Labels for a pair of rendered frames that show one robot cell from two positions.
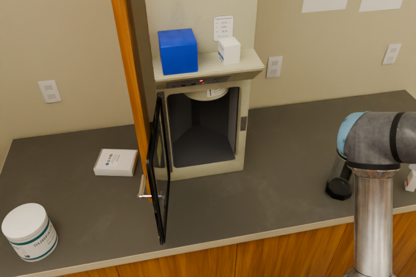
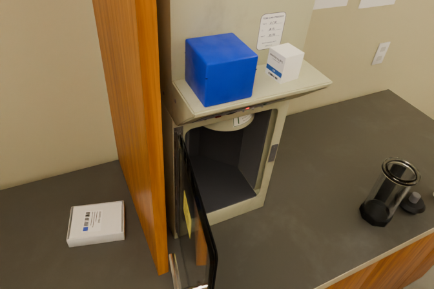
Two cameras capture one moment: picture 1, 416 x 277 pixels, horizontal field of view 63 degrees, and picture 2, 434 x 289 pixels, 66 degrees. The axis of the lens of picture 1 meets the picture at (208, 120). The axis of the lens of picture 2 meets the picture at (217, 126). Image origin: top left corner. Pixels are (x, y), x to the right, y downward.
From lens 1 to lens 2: 0.46 m
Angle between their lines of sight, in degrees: 14
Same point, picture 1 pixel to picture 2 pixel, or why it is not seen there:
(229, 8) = (283, 1)
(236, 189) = (264, 235)
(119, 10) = (146, 5)
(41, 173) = not seen: outside the picture
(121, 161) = (105, 221)
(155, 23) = (182, 26)
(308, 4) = not seen: hidden behind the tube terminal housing
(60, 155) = (8, 224)
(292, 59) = not seen: hidden behind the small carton
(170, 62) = (217, 87)
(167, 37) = (207, 48)
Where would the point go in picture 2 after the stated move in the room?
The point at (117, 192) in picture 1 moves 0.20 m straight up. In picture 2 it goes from (108, 268) to (97, 227)
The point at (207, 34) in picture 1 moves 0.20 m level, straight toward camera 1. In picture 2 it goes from (249, 41) to (289, 95)
